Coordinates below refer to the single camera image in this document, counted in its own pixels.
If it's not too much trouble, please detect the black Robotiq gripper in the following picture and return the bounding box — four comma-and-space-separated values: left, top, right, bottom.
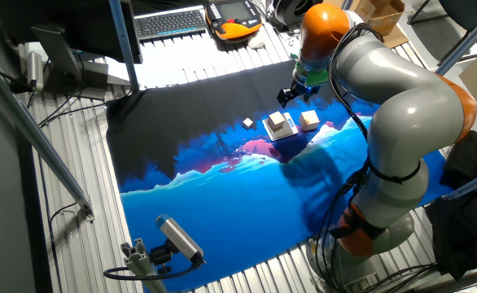
276, 80, 322, 108

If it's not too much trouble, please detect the medium wooden cube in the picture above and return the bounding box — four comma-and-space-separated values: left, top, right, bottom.
267, 111, 287, 132

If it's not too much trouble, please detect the silver flat kitchen scale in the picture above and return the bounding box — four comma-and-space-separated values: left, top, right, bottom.
261, 112, 300, 142

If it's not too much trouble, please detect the white rounded object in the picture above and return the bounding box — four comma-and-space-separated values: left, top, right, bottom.
247, 30, 268, 50

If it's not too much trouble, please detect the large wooden cube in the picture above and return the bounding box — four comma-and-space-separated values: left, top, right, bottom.
298, 109, 321, 133

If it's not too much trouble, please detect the black round fan housing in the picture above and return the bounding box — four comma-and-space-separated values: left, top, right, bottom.
273, 0, 326, 32

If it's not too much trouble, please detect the orange black teach pendant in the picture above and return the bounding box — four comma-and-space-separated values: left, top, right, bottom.
204, 0, 264, 42

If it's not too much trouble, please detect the brown cardboard box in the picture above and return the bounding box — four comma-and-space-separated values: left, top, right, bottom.
350, 0, 410, 50

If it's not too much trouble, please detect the blue black landscape print mat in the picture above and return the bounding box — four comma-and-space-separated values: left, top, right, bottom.
106, 60, 453, 293

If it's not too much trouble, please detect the black computer keyboard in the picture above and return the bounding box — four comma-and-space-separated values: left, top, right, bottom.
133, 4, 208, 42

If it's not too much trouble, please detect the black office chair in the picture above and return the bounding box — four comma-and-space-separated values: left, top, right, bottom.
407, 0, 477, 67

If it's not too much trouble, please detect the black cloth heap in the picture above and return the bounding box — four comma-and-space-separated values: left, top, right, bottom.
422, 129, 477, 280

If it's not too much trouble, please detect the black computer monitor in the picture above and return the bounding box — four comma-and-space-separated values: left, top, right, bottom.
0, 0, 144, 65

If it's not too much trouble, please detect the short aluminium profile piece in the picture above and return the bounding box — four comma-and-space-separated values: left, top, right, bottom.
120, 238, 168, 293

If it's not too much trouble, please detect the grey monitor stand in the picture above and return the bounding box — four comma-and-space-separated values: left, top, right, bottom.
30, 24, 132, 101

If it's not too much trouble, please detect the long grey metal bar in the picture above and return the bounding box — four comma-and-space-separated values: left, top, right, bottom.
0, 56, 96, 223

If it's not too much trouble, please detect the small silver cylinder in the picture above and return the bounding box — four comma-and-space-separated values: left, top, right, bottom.
26, 50, 46, 93

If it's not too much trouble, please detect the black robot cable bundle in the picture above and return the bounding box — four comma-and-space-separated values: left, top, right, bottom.
313, 22, 439, 293

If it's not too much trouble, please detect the blue metal frame beam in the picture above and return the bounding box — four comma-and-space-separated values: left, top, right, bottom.
435, 3, 477, 77
441, 165, 477, 202

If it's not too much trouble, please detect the blue metal frame post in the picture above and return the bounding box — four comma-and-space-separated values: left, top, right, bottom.
107, 0, 141, 93

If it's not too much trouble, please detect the silver camera with blue end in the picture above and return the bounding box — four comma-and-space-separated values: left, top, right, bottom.
155, 213, 208, 269

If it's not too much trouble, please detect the black camera ball mount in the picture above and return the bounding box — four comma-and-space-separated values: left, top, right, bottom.
149, 239, 181, 275

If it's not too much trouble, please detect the thin black desk cable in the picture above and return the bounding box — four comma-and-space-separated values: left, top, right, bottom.
37, 94, 110, 128

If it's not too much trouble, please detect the black camera cable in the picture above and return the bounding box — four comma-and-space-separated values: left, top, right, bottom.
103, 260, 199, 282

